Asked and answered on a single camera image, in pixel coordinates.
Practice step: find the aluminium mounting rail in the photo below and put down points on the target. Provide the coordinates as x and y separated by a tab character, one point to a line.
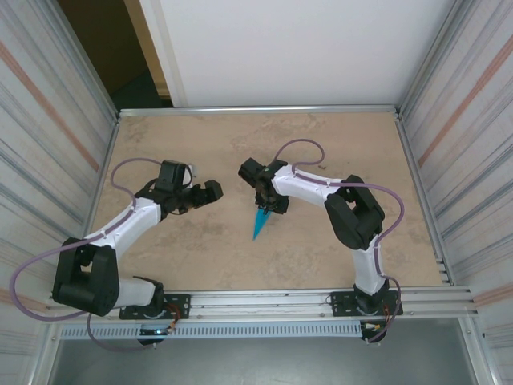
260	305

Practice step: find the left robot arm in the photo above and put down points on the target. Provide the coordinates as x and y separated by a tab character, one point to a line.
86	280

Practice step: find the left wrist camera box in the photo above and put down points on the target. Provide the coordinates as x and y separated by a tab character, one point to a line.
192	171

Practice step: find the aluminium rear frame bar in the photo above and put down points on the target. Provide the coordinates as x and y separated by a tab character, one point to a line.
260	111

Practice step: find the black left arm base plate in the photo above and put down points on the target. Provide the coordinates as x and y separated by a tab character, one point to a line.
180	305

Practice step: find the blue paper sheet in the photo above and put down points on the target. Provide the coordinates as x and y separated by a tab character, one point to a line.
261	222

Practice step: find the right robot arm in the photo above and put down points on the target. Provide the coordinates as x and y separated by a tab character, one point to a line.
356	216

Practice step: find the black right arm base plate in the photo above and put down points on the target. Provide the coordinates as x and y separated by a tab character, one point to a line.
340	302

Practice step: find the brown wooden door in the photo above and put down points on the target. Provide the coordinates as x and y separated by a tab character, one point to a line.
96	40

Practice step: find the small control board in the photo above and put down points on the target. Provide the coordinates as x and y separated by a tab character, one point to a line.
154	331

